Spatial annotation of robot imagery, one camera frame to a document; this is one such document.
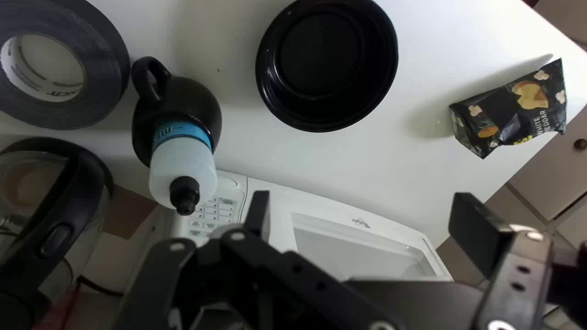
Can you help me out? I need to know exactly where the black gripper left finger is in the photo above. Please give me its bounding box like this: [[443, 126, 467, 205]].
[[216, 189, 289, 271]]

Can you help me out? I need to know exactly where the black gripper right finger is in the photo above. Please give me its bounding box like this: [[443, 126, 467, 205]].
[[447, 191, 552, 330]]

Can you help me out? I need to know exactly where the blue white bottle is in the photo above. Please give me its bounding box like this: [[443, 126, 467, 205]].
[[130, 55, 223, 218]]

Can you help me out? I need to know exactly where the white microwave oven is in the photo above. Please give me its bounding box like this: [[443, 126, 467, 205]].
[[165, 169, 456, 286]]

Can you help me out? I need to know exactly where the kitchen cabinet with drawers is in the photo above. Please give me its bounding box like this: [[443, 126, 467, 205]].
[[436, 106, 587, 330]]

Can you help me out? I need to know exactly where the black snack bag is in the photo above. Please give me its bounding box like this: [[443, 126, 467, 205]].
[[447, 57, 568, 161]]

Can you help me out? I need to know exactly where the black plastic bowl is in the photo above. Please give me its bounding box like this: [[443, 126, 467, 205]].
[[253, 0, 399, 134]]

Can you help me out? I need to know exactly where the black tape roll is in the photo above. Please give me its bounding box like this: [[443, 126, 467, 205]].
[[0, 0, 132, 132]]

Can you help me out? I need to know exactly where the black kettle power cord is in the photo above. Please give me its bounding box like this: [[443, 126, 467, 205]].
[[71, 273, 126, 301]]

